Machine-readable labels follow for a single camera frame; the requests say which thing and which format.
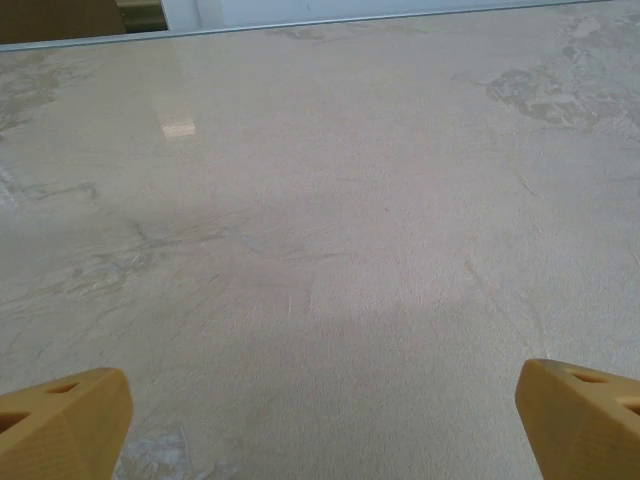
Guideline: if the aluminium table edge frame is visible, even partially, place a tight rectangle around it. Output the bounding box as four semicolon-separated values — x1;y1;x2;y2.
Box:
0;0;640;52

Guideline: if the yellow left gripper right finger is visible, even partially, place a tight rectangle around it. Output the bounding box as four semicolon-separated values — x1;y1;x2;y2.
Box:
515;357;640;480

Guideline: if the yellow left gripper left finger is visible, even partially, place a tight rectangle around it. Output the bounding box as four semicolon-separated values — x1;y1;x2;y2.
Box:
0;367;134;480

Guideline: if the brown wooden door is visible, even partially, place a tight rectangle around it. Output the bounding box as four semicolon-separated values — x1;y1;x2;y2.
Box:
0;0;124;46

